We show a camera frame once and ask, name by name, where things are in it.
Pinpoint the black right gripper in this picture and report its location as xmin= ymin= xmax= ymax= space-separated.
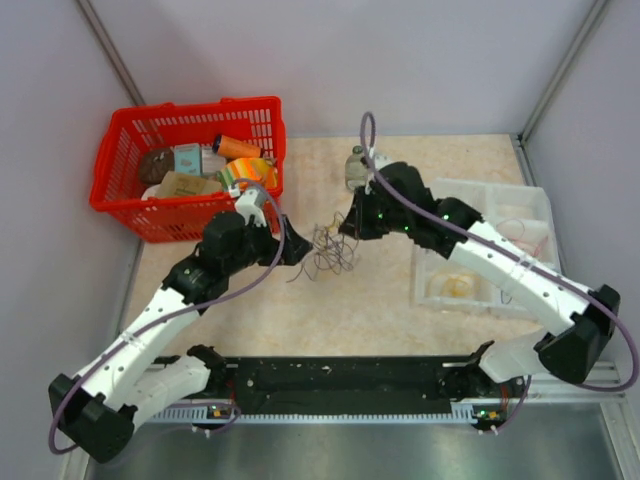
xmin=339 ymin=186 xmax=412 ymax=241

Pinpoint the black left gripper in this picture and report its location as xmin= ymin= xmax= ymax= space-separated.
xmin=225 ymin=215 xmax=312 ymax=276

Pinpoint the multicolour cable pile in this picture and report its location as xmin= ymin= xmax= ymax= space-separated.
xmin=285 ymin=212 xmax=362 ymax=284

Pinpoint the pink cable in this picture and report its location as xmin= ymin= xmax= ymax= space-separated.
xmin=497 ymin=217 xmax=551 ymax=259

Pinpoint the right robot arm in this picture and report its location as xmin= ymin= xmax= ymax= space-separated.
xmin=339 ymin=162 xmax=620 ymax=396

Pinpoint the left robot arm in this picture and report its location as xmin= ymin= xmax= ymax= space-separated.
xmin=48 ymin=211 xmax=312 ymax=464

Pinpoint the clear glass bottle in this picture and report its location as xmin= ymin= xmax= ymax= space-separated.
xmin=344 ymin=145 xmax=371 ymax=192

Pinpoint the orange striped sponge pack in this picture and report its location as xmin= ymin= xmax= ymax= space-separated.
xmin=216 ymin=157 xmax=278 ymax=189

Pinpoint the grey white box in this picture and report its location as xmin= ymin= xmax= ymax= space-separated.
xmin=200 ymin=145 xmax=227 ymax=177

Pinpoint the orange cylinder tube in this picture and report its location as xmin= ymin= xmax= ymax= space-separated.
xmin=212 ymin=134 xmax=262 ymax=159

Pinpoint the brown cardboard box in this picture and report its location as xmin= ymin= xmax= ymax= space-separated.
xmin=154 ymin=171 xmax=223 ymax=198

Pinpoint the teal small box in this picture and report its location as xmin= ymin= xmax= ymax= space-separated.
xmin=173 ymin=143 xmax=202 ymax=177

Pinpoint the brown round cookie pack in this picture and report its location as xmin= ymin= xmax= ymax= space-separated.
xmin=138 ymin=148 xmax=175 ymax=185

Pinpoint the white compartment tray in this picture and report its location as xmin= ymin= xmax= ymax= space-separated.
xmin=412 ymin=178 xmax=560 ymax=320

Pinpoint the red plastic basket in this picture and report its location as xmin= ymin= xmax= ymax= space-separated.
xmin=89 ymin=96 xmax=286 ymax=243

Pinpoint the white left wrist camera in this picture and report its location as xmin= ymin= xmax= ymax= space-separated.
xmin=229 ymin=186 xmax=268 ymax=227

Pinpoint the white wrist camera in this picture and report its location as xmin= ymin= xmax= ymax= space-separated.
xmin=365 ymin=149 xmax=393 ymax=195
xmin=229 ymin=186 xmax=268 ymax=227

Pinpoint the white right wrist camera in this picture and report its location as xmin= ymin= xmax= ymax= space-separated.
xmin=365 ymin=149 xmax=393 ymax=195

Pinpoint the yellow cable in tray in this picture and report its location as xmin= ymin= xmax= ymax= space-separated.
xmin=434 ymin=272 xmax=479 ymax=298

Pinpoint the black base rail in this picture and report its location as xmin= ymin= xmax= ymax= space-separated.
xmin=149 ymin=355 xmax=526 ymax=416

